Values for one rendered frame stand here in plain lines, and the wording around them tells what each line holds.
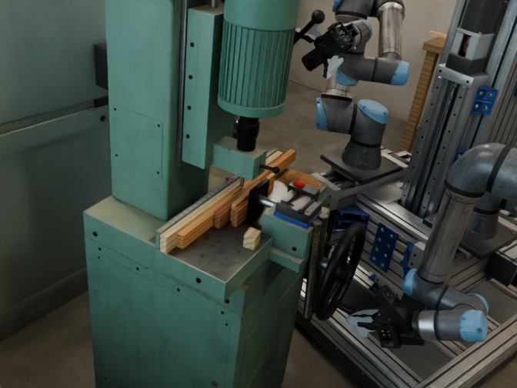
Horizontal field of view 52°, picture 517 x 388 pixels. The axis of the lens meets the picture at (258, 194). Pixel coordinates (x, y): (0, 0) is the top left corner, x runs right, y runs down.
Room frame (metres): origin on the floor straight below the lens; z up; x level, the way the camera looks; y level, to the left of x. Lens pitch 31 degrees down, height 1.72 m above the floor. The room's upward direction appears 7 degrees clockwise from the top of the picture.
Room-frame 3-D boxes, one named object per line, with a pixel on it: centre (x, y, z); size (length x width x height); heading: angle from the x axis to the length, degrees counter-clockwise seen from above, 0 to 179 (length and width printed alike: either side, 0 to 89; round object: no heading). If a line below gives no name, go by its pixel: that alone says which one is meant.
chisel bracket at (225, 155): (1.31, 0.07, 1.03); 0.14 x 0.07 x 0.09; 64
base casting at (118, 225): (1.36, 0.16, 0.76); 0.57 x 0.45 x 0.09; 64
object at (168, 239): (1.29, 0.08, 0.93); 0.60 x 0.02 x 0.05; 154
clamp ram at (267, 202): (1.24, -0.03, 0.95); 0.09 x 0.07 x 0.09; 154
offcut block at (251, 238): (1.10, 0.00, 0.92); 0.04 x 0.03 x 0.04; 161
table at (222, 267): (1.23, -0.03, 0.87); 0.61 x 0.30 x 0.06; 154
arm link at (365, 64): (1.63, -0.24, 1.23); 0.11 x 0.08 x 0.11; 86
